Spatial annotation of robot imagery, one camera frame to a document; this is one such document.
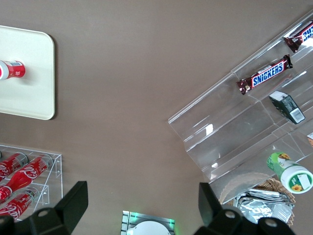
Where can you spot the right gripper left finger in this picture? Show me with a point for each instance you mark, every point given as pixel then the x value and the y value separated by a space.
pixel 63 210

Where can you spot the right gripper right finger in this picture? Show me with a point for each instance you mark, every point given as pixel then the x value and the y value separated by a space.
pixel 220 220

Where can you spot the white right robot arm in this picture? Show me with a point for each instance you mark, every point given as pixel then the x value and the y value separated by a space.
pixel 149 228

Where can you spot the light tan wicker basket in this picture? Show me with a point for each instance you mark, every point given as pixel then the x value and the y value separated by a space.
pixel 269 183

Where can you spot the beige plastic tray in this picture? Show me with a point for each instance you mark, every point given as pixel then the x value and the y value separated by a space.
pixel 31 98

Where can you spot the clear acrylic bottle rack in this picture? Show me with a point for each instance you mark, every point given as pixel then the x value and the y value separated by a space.
pixel 57 171

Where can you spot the silver foil snack bag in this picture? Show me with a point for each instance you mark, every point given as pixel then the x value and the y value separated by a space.
pixel 264 208

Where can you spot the red cola bottle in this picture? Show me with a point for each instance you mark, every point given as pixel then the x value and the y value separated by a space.
pixel 12 164
pixel 17 204
pixel 29 172

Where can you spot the green bottle white cap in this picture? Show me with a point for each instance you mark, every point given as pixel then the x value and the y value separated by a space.
pixel 281 166

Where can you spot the clear acrylic stepped display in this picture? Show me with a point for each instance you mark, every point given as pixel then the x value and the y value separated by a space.
pixel 220 137

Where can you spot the white printed carton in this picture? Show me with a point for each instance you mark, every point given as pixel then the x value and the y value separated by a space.
pixel 310 140

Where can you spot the small black white box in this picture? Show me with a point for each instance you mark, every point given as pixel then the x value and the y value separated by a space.
pixel 286 105

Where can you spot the red white yogurt cup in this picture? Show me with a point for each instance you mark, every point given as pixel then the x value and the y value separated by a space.
pixel 14 69

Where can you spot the brown table cover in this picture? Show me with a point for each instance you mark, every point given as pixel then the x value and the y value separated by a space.
pixel 122 73

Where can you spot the brown Snickers bar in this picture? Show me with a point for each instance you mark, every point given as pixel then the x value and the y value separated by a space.
pixel 266 72
pixel 298 39

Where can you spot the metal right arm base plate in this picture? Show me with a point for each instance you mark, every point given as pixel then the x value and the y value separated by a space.
pixel 127 215

